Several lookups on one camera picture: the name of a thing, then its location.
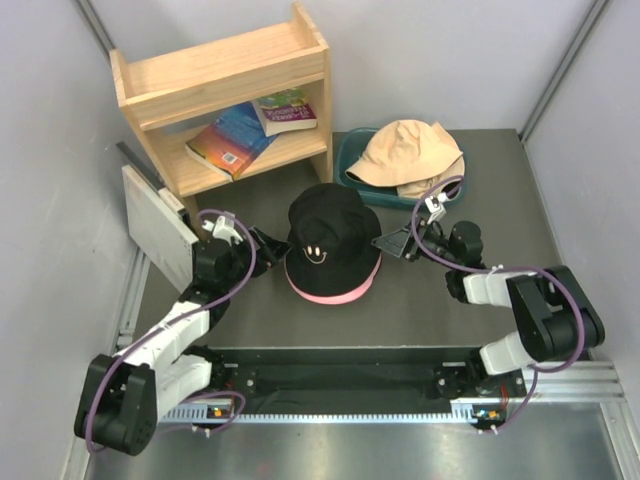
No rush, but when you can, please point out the beige bucket hat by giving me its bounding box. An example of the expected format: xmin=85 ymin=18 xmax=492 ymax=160
xmin=346 ymin=119 xmax=465 ymax=187

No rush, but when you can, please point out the wooden bookshelf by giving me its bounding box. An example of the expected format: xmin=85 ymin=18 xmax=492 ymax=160
xmin=109 ymin=1 xmax=333 ymax=217

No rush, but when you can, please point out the grey flat board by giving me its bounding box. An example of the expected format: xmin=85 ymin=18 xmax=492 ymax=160
xmin=116 ymin=141 xmax=199 ymax=292

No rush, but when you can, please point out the beige baseball cap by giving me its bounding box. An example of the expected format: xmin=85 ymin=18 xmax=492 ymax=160
xmin=396 ymin=156 xmax=465 ymax=200

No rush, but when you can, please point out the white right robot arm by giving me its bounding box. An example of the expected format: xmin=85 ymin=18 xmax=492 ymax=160
xmin=372 ymin=219 xmax=605 ymax=396

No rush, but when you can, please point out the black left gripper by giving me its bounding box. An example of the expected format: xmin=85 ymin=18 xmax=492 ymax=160
xmin=221 ymin=226 xmax=292 ymax=291

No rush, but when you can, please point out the grey slotted cable duct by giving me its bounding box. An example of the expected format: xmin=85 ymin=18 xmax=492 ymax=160
xmin=159 ymin=401 xmax=506 ymax=427

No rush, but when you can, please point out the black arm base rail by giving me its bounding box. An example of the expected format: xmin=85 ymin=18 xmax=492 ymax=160
xmin=187 ymin=346 xmax=526 ymax=415

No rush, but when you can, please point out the blue orange paperback book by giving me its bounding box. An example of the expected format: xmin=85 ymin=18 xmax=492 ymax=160
xmin=185 ymin=101 xmax=283 ymax=182

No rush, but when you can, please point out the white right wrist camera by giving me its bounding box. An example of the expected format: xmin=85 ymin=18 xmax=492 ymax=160
xmin=424 ymin=193 xmax=449 ymax=224

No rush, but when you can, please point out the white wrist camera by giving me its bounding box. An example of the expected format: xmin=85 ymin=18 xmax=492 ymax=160
xmin=424 ymin=193 xmax=449 ymax=224
xmin=202 ymin=214 xmax=243 ymax=246

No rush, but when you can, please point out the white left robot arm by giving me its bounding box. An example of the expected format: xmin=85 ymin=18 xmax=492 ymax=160
xmin=73 ymin=225 xmax=291 ymax=456

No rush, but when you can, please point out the green purple paperback book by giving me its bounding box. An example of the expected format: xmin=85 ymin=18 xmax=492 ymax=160
xmin=252 ymin=88 xmax=318 ymax=137

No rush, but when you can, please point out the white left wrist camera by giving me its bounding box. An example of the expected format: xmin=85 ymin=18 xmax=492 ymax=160
xmin=202 ymin=214 xmax=243 ymax=246

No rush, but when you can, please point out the black hat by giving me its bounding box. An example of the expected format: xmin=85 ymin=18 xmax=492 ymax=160
xmin=285 ymin=183 xmax=382 ymax=296

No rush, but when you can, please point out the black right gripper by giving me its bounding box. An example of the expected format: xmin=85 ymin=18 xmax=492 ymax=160
xmin=373 ymin=215 xmax=460 ymax=270

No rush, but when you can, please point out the teal plastic basin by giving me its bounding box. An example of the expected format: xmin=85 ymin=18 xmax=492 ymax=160
xmin=333 ymin=127 xmax=471 ymax=211

